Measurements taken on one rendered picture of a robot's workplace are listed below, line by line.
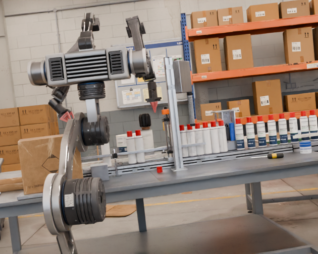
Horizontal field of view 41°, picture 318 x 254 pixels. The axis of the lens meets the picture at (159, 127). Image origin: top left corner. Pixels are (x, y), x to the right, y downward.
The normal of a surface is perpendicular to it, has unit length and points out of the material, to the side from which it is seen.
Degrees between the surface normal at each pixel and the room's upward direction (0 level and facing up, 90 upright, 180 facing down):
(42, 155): 90
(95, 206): 96
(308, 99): 90
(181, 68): 90
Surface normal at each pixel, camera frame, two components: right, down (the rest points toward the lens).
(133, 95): -0.04, 0.06
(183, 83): 0.90, -0.07
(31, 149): 0.26, 0.02
